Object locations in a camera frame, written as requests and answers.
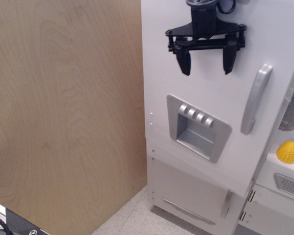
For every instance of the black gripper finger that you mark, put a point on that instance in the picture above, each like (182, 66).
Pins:
(184, 60)
(229, 56)

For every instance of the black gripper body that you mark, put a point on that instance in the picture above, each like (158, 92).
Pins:
(207, 31)

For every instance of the white fridge door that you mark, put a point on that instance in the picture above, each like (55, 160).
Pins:
(269, 39)

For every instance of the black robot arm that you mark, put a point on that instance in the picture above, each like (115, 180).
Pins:
(205, 3)

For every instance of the white toy fridge cabinet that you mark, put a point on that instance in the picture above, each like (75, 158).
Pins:
(220, 148)

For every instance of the grey ice dispenser box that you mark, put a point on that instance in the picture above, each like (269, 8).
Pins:
(197, 130)

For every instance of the yellow toy corn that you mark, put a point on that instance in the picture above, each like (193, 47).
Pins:
(285, 152)

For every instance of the light plywood board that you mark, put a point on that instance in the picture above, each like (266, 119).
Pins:
(72, 136)

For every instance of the white lower freezer door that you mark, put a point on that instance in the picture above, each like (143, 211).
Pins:
(191, 199)

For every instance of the white toy oven unit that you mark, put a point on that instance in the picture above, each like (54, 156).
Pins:
(270, 208)

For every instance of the silver fridge door handle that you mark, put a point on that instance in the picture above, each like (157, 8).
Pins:
(261, 80)

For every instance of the silver freezer door handle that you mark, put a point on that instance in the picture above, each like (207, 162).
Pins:
(226, 204)

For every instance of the black metal base plate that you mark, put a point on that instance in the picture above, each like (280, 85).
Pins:
(13, 224)

